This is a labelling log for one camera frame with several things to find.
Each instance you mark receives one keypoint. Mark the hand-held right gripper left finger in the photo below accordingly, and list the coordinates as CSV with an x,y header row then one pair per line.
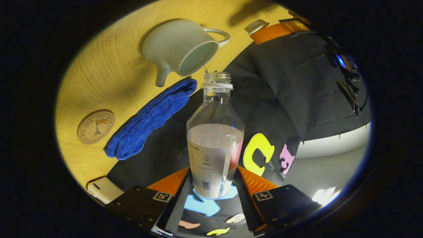
x,y
180,205

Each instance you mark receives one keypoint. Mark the white teacup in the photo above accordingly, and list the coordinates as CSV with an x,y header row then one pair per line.
x,y
172,43

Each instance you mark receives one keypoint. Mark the clear plastic water bottle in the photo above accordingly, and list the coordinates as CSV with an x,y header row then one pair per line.
x,y
214,148

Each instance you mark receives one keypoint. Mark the white toaster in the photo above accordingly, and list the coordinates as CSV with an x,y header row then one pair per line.
x,y
105,191

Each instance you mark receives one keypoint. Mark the round cork coaster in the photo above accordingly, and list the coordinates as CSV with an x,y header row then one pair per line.
x,y
96,127

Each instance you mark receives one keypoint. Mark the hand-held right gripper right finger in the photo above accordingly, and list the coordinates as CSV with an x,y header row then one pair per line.
x,y
244,205

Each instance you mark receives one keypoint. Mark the black backdrop cloth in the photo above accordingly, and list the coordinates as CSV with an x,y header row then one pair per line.
x,y
297,82

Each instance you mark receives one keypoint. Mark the blue towel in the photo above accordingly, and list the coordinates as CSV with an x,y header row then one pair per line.
x,y
148,122

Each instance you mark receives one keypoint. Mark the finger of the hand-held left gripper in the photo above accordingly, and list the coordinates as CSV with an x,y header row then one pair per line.
x,y
274,32

